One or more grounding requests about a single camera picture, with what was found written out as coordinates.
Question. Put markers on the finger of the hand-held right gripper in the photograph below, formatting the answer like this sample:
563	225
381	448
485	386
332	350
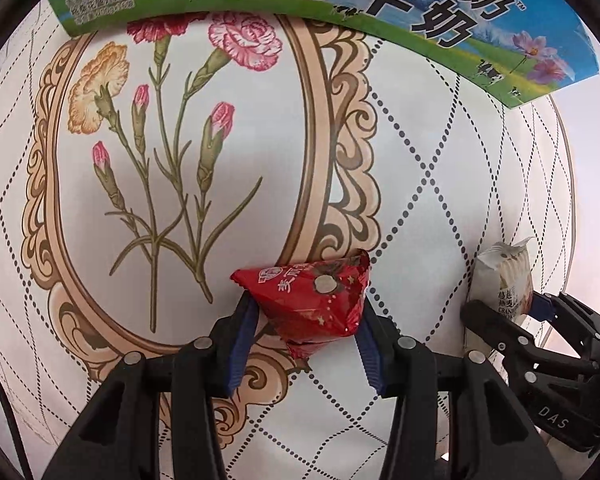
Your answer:
572	317
500	332

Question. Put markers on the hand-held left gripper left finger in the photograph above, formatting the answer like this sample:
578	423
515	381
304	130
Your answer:
240	355

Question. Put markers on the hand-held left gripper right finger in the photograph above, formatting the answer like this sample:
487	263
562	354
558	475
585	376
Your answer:
372	360

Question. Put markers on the white snack packet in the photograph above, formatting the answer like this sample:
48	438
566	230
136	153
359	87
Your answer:
505	280

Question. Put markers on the red triangular snack packet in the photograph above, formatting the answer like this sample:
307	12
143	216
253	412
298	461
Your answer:
305	305

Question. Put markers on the floral printed tablecloth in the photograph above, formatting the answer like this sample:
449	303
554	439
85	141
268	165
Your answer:
430	200

